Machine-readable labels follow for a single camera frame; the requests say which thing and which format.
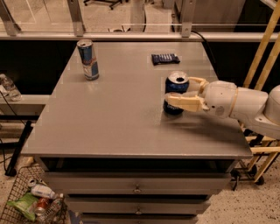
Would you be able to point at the silver can in basket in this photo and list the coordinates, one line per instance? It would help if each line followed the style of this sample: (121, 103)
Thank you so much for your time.
(32, 182)

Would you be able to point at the dark blue snack packet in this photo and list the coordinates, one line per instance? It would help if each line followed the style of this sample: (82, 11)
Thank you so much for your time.
(167, 58)

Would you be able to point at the black wire basket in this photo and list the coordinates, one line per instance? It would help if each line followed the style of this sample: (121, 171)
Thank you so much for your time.
(10, 215)

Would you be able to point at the tall red bull can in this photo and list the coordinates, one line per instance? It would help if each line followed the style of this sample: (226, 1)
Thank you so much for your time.
(88, 59)

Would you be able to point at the grey drawer cabinet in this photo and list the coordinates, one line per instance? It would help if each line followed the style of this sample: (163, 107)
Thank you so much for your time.
(108, 146)

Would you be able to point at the metal railing frame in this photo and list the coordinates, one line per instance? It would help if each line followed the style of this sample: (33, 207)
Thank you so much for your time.
(66, 20)

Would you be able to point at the white plastic bottle in basket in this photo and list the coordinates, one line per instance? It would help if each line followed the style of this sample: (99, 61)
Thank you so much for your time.
(43, 191)

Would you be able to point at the clear plastic water bottle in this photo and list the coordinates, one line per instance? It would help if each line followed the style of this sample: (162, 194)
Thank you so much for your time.
(10, 88)

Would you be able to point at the blue crushed pepsi can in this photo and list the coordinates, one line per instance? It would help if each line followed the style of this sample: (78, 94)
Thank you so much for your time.
(177, 82)

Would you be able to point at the red can in basket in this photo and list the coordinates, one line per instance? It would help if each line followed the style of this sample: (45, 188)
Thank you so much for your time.
(42, 206)

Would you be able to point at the green snack bag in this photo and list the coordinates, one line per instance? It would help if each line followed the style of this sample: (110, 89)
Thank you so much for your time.
(25, 205)

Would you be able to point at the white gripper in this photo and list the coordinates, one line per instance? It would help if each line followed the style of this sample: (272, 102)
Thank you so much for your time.
(219, 97)

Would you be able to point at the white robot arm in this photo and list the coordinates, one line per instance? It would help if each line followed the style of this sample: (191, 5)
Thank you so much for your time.
(257, 110)

